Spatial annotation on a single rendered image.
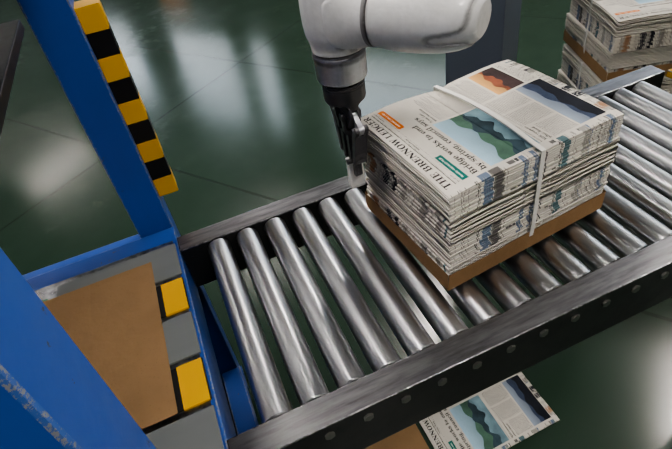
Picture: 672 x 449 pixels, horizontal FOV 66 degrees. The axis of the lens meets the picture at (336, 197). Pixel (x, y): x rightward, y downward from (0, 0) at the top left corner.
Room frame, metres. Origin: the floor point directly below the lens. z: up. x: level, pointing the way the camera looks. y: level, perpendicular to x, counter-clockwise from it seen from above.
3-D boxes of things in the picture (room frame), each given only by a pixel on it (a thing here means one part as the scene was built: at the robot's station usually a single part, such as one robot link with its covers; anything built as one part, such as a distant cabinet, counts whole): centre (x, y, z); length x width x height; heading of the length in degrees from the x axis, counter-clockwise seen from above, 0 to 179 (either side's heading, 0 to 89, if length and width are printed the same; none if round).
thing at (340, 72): (0.83, -0.05, 1.16); 0.09 x 0.09 x 0.06
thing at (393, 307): (0.71, -0.04, 0.77); 0.47 x 0.05 x 0.05; 16
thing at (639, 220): (0.85, -0.54, 0.77); 0.47 x 0.05 x 0.05; 16
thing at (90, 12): (1.03, 0.40, 1.05); 0.05 x 0.05 x 0.45; 16
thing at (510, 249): (0.75, -0.19, 0.83); 0.29 x 0.16 x 0.04; 22
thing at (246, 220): (1.04, -0.29, 0.74); 1.34 x 0.05 x 0.12; 106
